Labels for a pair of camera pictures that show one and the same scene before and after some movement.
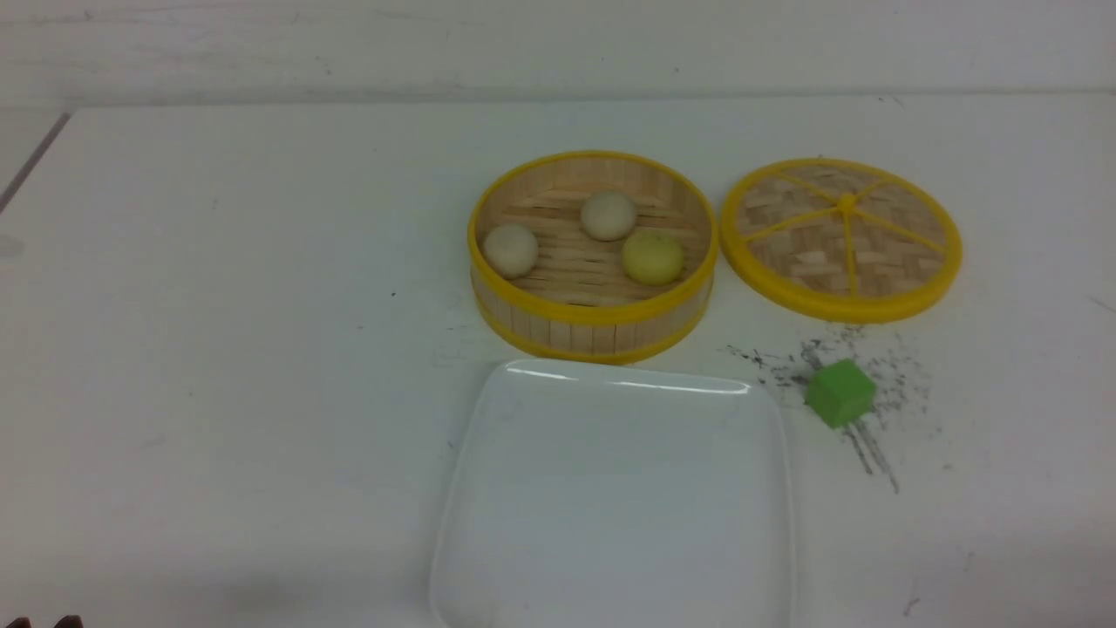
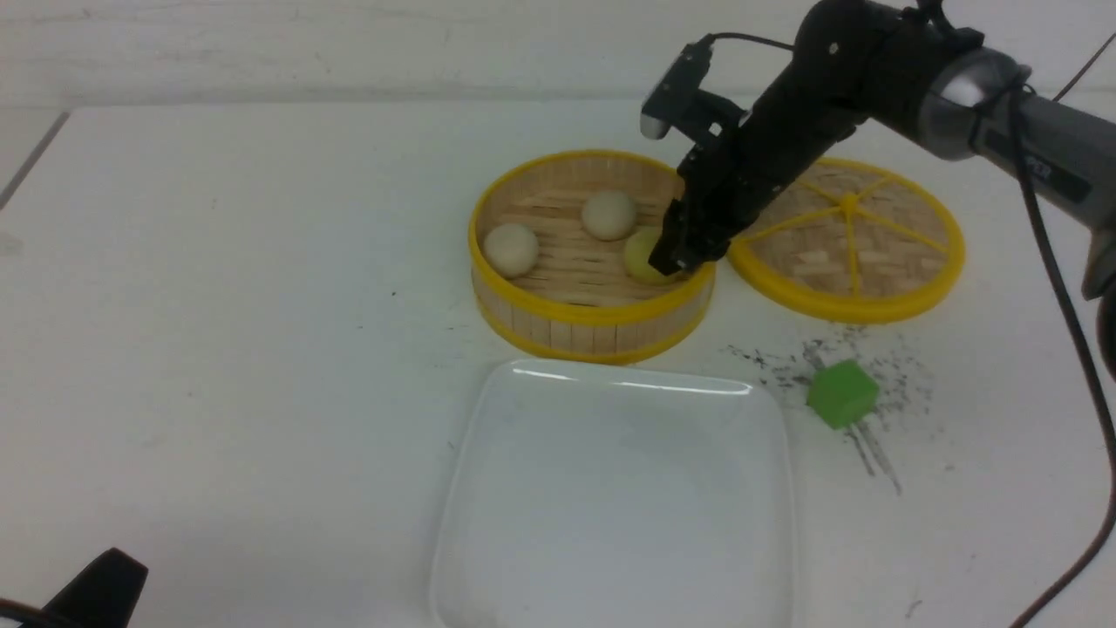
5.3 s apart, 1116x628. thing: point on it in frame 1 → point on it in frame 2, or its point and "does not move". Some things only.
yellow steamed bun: [652, 257] does not move
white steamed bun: [608, 215] does not move
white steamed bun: [510, 250] does not move
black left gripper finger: [70, 621] → [106, 595]
